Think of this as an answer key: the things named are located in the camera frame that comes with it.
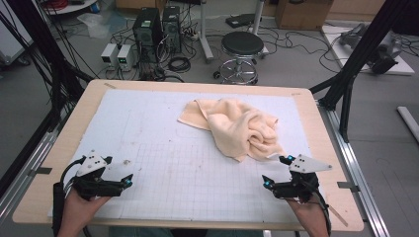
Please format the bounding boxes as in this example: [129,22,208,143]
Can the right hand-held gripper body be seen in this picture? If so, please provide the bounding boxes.
[272,153,333,202]

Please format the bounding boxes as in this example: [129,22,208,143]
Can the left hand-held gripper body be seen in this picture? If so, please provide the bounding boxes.
[70,150,125,201]

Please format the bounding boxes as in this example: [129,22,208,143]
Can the beige towel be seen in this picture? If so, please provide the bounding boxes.
[177,98,288,163]

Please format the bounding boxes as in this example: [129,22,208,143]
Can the person's right hand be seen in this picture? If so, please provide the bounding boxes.
[286,197,330,237]

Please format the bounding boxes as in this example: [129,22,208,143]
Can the person's left hand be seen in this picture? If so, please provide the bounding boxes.
[57,190,112,237]

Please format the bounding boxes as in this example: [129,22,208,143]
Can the thin wooden stick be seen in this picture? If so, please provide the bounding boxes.
[328,204,349,228]

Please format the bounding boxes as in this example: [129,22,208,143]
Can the white grid mat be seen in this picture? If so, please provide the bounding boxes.
[47,88,328,225]

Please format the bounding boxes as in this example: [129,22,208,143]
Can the white power supply box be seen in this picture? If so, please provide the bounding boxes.
[116,43,136,71]
[100,42,119,69]

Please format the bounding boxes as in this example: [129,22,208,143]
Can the black round stool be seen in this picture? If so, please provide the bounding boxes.
[212,31,267,86]

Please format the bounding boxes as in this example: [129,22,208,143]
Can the white tube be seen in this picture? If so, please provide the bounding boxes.
[396,105,419,143]

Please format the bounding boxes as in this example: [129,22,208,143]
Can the large black computer tower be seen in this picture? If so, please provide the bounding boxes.
[131,7,164,64]

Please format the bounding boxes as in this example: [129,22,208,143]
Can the clear plastic sheet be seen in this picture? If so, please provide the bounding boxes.
[76,12,112,40]

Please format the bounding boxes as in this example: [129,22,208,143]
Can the white board with grey device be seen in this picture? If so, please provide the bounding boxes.
[320,23,416,77]

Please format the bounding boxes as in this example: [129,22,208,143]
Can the brown cardboard box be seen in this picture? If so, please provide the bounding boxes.
[274,0,334,32]

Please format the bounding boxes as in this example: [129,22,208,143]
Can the small black computer tower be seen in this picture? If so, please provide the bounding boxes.
[161,5,183,54]

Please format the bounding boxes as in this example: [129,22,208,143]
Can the flat black device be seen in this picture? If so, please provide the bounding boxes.
[224,13,257,30]

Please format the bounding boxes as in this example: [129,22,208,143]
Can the grey table leg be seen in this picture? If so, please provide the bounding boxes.
[197,0,215,64]

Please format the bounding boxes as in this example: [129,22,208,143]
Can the white round table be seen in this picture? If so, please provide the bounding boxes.
[42,0,100,16]

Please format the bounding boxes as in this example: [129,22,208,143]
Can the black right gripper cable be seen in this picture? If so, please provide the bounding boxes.
[307,182,332,237]

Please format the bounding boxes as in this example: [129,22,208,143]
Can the aluminium rail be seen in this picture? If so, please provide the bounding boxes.
[316,100,390,237]
[0,129,62,220]

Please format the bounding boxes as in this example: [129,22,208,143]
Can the coiled black cable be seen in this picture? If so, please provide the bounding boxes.
[167,55,192,74]

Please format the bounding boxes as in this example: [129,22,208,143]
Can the black metal frame strut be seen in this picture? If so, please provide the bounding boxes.
[5,0,94,129]
[309,0,413,143]

